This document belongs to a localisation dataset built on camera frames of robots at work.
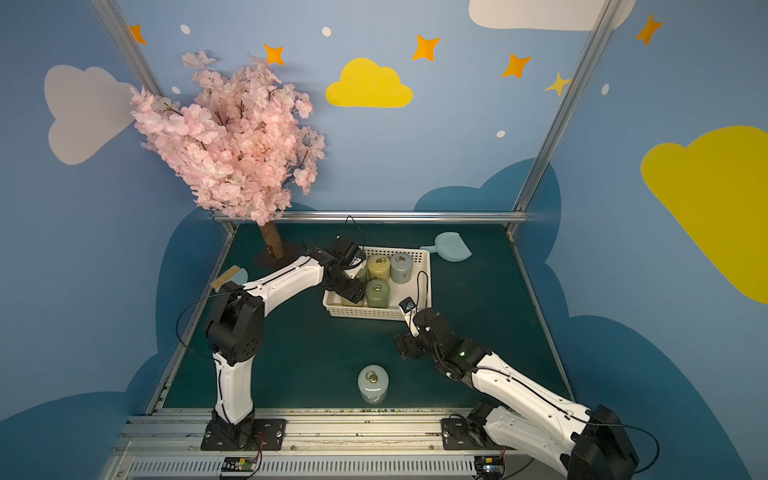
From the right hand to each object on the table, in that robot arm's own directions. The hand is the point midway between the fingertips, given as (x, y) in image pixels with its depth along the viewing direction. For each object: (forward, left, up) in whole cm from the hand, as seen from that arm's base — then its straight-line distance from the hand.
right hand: (415, 322), depth 82 cm
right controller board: (-31, -20, -14) cm, 39 cm away
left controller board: (-35, +42, -12) cm, 56 cm away
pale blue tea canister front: (-16, +10, -3) cm, 19 cm away
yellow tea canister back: (+21, +12, -3) cm, 25 cm away
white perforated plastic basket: (+18, -2, -10) cm, 21 cm away
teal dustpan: (+39, -14, -11) cm, 43 cm away
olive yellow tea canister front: (+5, +21, +1) cm, 21 cm away
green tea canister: (+11, +12, -4) cm, 17 cm away
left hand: (+13, +20, -4) cm, 24 cm away
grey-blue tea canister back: (+23, +5, -5) cm, 24 cm away
